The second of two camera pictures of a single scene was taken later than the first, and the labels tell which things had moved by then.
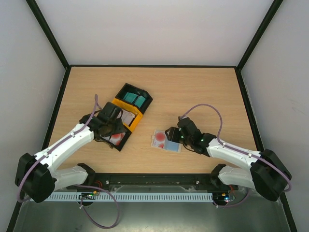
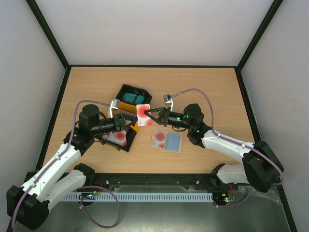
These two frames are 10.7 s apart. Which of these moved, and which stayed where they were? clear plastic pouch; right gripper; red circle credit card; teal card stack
Moved: right gripper
Stayed: clear plastic pouch; teal card stack; red circle credit card
